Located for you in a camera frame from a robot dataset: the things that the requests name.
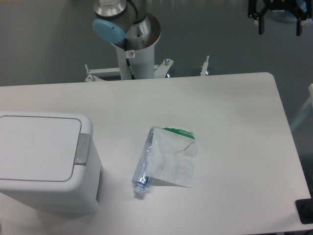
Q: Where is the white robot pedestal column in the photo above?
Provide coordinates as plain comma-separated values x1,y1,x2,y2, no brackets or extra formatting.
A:
114,46,155,80

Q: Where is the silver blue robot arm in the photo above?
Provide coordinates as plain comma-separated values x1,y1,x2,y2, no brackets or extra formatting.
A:
92,0,313,50

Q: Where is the grey trash can push button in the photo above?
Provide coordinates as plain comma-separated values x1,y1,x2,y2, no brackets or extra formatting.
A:
74,133,91,165

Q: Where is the white pedestal base frame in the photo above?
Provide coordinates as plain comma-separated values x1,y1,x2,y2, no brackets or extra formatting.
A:
84,55,210,83

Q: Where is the crushed clear plastic bottle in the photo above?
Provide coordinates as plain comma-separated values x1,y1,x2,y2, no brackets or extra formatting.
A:
132,126,156,197

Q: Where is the white trash can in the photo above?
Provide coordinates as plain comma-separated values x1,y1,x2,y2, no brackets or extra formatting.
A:
0,111,103,213

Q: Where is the black device at table edge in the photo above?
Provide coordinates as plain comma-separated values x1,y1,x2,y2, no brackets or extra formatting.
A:
295,198,313,224

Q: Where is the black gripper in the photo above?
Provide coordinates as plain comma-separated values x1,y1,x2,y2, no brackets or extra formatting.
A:
247,0,310,36

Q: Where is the silver green foil bag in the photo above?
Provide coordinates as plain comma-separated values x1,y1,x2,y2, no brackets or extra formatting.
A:
146,127,198,188

